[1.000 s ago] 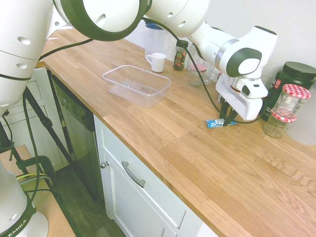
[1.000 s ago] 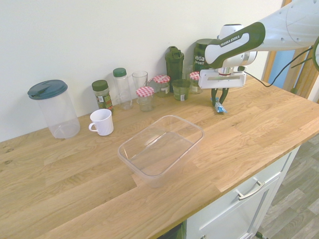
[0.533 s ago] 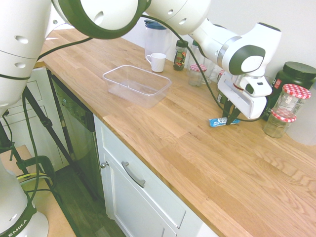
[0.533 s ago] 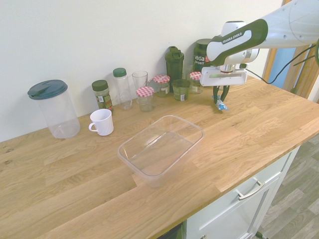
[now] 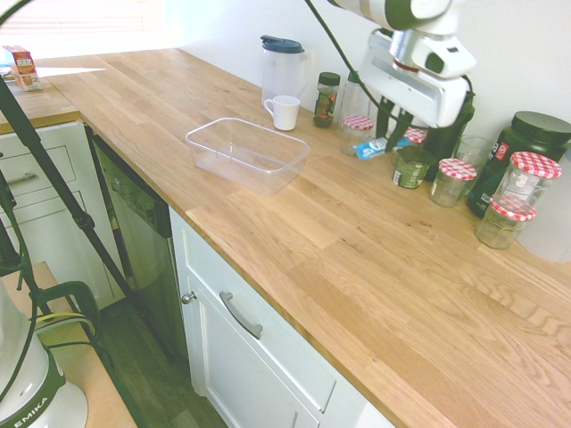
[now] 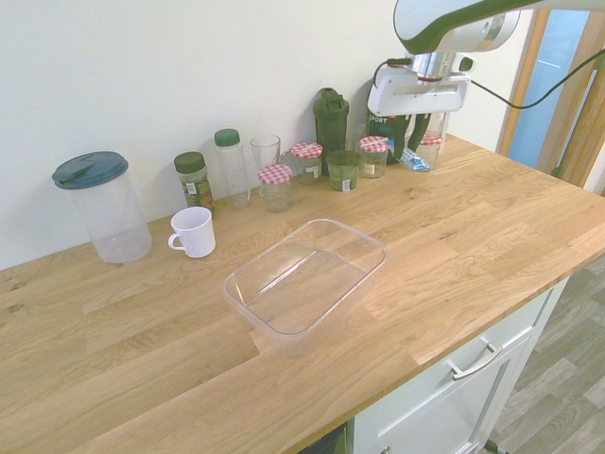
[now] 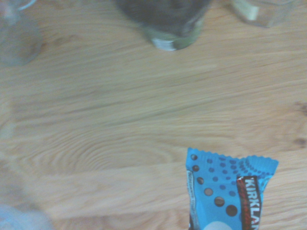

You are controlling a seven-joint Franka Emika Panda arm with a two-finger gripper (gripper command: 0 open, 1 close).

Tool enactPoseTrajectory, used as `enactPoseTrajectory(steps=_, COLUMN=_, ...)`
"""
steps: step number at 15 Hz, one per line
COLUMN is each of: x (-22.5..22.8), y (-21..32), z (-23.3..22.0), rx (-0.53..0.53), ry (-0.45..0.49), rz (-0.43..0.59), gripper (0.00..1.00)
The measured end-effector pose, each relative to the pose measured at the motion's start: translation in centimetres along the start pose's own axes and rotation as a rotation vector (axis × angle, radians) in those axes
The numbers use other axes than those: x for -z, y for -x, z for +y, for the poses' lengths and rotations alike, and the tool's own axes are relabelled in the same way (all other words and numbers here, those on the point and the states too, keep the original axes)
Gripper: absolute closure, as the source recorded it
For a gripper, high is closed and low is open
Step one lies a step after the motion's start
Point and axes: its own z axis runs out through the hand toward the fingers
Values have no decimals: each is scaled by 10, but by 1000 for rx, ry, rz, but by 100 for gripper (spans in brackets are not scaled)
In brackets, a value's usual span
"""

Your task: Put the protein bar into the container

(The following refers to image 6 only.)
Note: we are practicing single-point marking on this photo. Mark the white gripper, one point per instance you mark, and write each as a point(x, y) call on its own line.
point(406, 94)

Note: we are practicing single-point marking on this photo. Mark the blue protein bar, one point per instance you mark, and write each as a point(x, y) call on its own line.
point(417, 162)

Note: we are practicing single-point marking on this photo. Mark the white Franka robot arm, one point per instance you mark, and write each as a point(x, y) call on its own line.
point(425, 19)

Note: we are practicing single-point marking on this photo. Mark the dark green Vega protein tub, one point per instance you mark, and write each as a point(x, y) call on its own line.
point(379, 137)

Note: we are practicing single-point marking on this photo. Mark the clear rectangular plastic container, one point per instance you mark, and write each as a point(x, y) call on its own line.
point(302, 284)

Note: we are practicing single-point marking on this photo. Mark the dark green shaker bottle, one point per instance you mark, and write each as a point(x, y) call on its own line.
point(331, 127)

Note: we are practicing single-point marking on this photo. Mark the short green glass jar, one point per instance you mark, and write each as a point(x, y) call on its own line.
point(342, 172)

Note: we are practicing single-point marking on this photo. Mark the clear drinking glass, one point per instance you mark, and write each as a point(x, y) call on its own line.
point(264, 151)

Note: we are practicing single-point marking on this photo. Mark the wooden framed glass door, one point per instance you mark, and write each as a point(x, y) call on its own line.
point(562, 38)

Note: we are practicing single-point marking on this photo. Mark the tall clear bottle green lid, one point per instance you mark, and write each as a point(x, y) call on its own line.
point(232, 170)

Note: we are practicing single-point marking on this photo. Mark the spice jar dark green lid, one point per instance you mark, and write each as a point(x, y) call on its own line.
point(194, 182)

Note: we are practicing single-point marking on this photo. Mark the white mug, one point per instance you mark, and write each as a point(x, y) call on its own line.
point(196, 234)

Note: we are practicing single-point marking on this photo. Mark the white cabinet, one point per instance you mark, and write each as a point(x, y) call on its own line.
point(449, 406)

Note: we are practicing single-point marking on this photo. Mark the clear canister teal lid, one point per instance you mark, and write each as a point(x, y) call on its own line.
point(111, 208)

